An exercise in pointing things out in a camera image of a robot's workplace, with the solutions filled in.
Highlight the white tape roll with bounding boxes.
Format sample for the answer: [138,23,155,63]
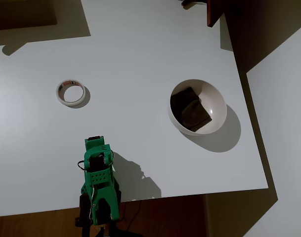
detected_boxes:
[56,79,86,107]

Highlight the dark folded cloth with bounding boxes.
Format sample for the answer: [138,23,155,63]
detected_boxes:
[170,86,213,132]

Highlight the white round bowl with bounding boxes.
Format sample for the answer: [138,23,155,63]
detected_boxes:
[167,79,227,135]

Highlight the dark brown furniture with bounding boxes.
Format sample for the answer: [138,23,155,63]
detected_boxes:
[0,0,82,32]

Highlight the small black object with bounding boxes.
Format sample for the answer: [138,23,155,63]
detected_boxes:
[181,0,206,7]

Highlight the brown wooden board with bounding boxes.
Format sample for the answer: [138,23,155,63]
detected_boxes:
[206,0,226,28]

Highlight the thin black cable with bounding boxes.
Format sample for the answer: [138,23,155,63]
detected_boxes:
[120,199,142,229]

